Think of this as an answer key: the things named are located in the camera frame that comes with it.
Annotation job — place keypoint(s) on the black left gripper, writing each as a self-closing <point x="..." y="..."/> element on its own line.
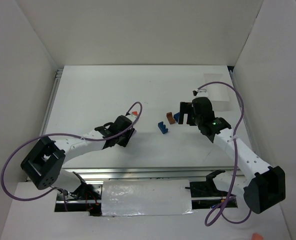
<point x="129" y="136"/>

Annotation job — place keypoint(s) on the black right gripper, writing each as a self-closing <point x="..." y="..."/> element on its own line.
<point x="189" y="113"/>

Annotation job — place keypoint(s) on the brown arch wood block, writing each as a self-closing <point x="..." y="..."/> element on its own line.
<point x="170" y="118"/>

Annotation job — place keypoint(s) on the blue notched wood block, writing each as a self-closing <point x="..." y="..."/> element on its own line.
<point x="162" y="127"/>

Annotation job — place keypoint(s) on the blue triangular wood block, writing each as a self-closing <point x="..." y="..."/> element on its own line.
<point x="176" y="116"/>

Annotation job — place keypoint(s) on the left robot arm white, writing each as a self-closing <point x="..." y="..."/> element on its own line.
<point x="44" y="163"/>

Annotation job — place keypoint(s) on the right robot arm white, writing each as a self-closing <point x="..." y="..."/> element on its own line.
<point x="264" y="186"/>

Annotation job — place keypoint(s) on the silver foil tape sheet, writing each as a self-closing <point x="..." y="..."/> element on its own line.
<point x="146" y="198"/>

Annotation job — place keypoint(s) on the orange object at edge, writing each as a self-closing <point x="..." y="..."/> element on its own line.
<point x="256" y="236"/>

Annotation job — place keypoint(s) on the aluminium frame rail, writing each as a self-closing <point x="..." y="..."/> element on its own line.
<point x="152" y="155"/>

